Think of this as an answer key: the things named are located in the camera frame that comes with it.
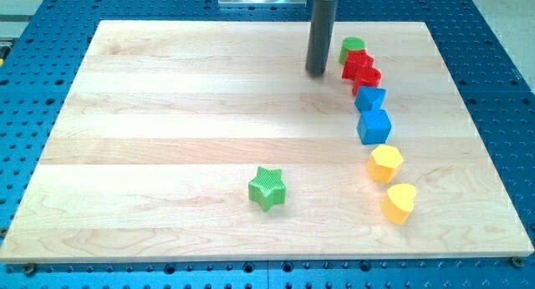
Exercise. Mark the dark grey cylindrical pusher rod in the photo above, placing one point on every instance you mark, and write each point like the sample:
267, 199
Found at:
321, 27

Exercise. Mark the red star block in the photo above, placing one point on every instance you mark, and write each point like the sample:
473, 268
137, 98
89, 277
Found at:
355, 60

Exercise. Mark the green star block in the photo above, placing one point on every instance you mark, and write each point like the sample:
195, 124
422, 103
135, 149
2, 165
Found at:
267, 188

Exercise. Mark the green cylinder block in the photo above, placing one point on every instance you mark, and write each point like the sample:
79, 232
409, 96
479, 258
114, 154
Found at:
350, 44

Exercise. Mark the red cylinder block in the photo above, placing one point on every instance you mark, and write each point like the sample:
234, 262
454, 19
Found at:
368, 77

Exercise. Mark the blue triangle block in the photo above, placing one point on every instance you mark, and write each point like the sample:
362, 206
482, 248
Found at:
369, 98

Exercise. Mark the blue cube block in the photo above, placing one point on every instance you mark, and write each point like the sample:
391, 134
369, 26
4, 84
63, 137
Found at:
374, 127

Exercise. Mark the yellow hexagon block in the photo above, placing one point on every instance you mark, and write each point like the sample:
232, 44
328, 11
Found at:
384, 163

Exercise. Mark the blue perforated table plate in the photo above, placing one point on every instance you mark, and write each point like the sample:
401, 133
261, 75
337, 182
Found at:
499, 96

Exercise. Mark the yellow heart block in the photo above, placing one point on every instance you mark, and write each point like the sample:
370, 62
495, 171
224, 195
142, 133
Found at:
398, 203

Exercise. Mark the light wooden board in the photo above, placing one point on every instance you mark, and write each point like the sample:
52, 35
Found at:
166, 123

